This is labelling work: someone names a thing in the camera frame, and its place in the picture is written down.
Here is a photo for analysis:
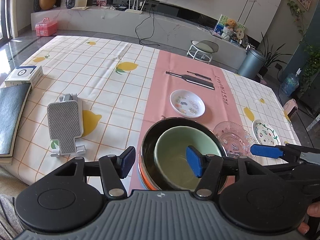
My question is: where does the white painted fruit plate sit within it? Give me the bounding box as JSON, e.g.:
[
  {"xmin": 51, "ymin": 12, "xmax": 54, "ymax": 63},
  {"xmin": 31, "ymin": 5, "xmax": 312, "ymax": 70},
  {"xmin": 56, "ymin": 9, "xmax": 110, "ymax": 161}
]
[{"xmin": 252, "ymin": 119, "xmax": 281, "ymax": 146}]

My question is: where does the clear glass plate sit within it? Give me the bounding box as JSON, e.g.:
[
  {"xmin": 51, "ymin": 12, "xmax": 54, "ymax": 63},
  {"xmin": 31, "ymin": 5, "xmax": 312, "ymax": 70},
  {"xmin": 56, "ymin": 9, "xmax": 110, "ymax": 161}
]
[{"xmin": 213, "ymin": 121, "xmax": 256, "ymax": 159}]

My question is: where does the green ceramic bowl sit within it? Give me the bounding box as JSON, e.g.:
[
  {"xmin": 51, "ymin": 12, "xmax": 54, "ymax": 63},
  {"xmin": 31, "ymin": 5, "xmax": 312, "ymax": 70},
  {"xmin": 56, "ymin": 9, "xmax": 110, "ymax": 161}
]
[{"xmin": 154, "ymin": 126, "xmax": 222, "ymax": 191}]

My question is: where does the small white sticker dish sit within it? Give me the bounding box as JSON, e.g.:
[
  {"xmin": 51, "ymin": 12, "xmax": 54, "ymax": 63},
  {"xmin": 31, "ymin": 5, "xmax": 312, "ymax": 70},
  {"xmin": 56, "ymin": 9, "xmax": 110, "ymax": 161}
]
[{"xmin": 170, "ymin": 89, "xmax": 206, "ymax": 119}]

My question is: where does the person right hand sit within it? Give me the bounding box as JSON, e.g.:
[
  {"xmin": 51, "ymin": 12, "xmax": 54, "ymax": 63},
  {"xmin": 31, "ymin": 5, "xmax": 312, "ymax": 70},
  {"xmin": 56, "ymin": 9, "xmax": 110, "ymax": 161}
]
[{"xmin": 297, "ymin": 202, "xmax": 320, "ymax": 235}]

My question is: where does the pink small heater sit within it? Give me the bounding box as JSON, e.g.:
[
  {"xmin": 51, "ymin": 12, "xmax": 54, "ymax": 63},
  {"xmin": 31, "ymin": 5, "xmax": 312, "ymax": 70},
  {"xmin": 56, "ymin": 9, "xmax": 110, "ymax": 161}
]
[{"xmin": 283, "ymin": 99, "xmax": 298, "ymax": 120}]

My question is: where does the blue water jug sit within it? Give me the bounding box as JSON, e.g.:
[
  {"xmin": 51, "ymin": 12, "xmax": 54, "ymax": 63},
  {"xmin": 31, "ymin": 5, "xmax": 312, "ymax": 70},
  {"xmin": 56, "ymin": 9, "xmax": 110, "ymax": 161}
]
[{"xmin": 280, "ymin": 68, "xmax": 301, "ymax": 96}]

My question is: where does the grey phone stand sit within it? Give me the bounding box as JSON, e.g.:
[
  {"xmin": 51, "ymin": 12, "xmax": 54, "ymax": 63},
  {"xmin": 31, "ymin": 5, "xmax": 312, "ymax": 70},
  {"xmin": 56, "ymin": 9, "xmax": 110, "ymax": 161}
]
[{"xmin": 47, "ymin": 93, "xmax": 86, "ymax": 157}]

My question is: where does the lemon checkered tablecloth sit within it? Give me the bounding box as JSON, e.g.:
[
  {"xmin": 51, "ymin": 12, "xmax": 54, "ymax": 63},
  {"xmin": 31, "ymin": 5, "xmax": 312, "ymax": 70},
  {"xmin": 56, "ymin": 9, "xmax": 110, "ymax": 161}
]
[{"xmin": 6, "ymin": 36, "xmax": 299, "ymax": 184}]

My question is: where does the grey trash can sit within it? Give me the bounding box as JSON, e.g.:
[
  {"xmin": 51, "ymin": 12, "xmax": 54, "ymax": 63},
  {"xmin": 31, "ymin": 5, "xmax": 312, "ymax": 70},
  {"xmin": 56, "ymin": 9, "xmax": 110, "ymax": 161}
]
[{"xmin": 237, "ymin": 49, "xmax": 266, "ymax": 80}]

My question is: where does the potted floor plant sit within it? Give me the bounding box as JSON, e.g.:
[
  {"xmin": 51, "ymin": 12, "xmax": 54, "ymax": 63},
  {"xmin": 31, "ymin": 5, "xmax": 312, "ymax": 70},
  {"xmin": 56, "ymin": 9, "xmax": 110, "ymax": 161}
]
[{"xmin": 258, "ymin": 33, "xmax": 292, "ymax": 77}]

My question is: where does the white rolling stool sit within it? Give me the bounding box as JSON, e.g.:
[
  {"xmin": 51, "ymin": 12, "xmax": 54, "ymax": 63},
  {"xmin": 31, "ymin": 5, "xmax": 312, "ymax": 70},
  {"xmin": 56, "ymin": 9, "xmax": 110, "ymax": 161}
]
[{"xmin": 187, "ymin": 40, "xmax": 219, "ymax": 63}]

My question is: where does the striped grey sleeve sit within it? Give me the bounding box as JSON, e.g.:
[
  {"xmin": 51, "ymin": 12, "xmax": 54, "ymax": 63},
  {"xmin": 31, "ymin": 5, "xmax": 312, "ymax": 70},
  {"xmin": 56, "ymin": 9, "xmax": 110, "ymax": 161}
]
[{"xmin": 0, "ymin": 194, "xmax": 23, "ymax": 240}]

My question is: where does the dark notebook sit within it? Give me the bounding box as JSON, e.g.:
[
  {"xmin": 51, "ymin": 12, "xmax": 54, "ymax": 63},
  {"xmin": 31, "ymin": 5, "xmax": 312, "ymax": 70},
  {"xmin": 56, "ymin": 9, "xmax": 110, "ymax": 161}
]
[{"xmin": 0, "ymin": 83, "xmax": 31, "ymax": 165}]

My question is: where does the white small box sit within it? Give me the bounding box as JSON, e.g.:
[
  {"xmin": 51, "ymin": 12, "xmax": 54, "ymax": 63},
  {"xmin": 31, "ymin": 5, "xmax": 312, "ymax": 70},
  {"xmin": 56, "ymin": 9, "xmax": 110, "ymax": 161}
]
[{"xmin": 4, "ymin": 66, "xmax": 43, "ymax": 88}]

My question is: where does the teddy bear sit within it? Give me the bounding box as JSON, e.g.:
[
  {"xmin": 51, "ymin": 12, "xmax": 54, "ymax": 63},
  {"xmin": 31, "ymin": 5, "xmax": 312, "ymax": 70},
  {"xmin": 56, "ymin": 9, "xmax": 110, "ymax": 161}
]
[{"xmin": 221, "ymin": 18, "xmax": 237, "ymax": 41}]

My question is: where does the pink storage box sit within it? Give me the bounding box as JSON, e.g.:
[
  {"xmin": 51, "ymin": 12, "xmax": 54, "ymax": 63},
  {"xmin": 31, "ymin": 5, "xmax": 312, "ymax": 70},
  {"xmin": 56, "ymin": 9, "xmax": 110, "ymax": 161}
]
[{"xmin": 35, "ymin": 17, "xmax": 57, "ymax": 37}]

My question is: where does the white wifi router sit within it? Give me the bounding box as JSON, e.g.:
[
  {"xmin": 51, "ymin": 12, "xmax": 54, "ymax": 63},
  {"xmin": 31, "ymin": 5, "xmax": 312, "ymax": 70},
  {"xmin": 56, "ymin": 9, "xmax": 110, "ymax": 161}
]
[{"xmin": 125, "ymin": 0, "xmax": 146, "ymax": 15}]

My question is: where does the black power cable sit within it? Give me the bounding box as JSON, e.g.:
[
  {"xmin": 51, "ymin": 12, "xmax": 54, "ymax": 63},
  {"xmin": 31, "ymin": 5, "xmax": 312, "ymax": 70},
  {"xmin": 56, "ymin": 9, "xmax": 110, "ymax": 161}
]
[{"xmin": 134, "ymin": 4, "xmax": 161, "ymax": 48}]

